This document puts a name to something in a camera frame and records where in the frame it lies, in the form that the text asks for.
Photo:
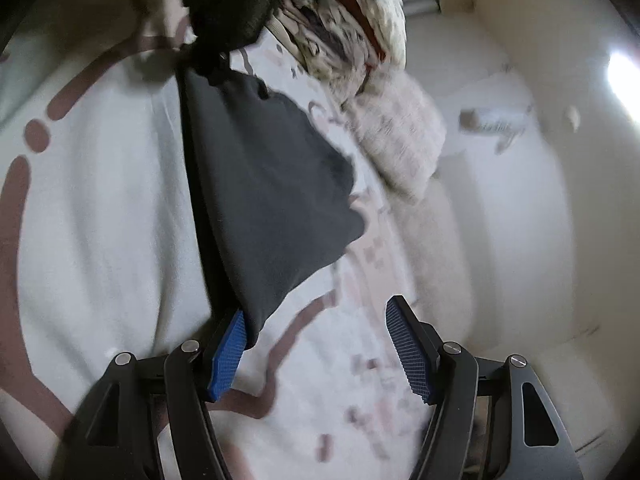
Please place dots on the white patterned bed sheet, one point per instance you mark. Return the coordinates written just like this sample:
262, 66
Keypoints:
125, 220

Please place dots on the pile of patterned clothes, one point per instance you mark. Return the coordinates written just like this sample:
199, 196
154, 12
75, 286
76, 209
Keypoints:
340, 25

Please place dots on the fluffy cream blanket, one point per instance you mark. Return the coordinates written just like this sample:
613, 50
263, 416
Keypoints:
400, 135

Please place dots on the black cloth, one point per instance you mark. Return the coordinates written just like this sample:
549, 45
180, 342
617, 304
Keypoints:
225, 0

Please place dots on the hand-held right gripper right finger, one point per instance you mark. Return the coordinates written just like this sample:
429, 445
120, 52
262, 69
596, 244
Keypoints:
407, 347

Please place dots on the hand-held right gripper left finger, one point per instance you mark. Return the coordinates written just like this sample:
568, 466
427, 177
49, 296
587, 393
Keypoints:
227, 355

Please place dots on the dark grey garment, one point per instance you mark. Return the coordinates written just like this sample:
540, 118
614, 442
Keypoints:
265, 175

